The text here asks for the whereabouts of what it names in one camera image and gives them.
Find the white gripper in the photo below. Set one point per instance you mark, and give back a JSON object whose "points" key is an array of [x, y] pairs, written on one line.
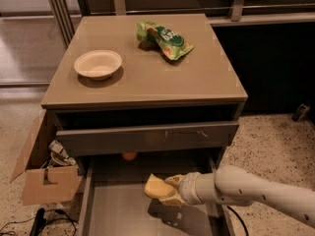
{"points": [[187, 188]]}

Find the yellow sponge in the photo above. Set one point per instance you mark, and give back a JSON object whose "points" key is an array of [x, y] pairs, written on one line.
{"points": [[156, 188]]}

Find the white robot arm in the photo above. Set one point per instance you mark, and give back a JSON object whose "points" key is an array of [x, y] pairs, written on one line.
{"points": [[231, 185]]}

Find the open grey middle drawer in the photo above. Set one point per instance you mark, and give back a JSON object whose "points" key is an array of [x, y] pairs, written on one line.
{"points": [[115, 204]]}

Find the grey drawer cabinet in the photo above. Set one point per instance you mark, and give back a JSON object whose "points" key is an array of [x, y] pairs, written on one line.
{"points": [[148, 89]]}

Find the closed grey top drawer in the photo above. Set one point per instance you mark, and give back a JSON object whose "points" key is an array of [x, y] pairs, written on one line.
{"points": [[148, 138]]}

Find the orange ball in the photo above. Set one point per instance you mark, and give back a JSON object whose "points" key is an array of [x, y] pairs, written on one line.
{"points": [[129, 156]]}

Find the junk items in box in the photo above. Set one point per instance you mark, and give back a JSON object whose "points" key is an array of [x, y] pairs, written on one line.
{"points": [[58, 156]]}

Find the cardboard box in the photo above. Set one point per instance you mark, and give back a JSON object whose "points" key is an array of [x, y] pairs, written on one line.
{"points": [[44, 185]]}

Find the black device on floor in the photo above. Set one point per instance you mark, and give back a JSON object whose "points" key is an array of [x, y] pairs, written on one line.
{"points": [[39, 222]]}

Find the green chip bag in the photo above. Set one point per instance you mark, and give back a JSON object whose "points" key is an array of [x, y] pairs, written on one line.
{"points": [[172, 44]]}

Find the white paper bowl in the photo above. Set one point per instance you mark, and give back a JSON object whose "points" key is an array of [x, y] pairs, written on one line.
{"points": [[98, 65]]}

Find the small dark floor object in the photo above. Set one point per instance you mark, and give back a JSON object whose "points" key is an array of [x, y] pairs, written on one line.
{"points": [[300, 112]]}

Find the metal railing frame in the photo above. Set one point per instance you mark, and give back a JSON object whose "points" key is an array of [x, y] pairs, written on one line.
{"points": [[221, 12]]}

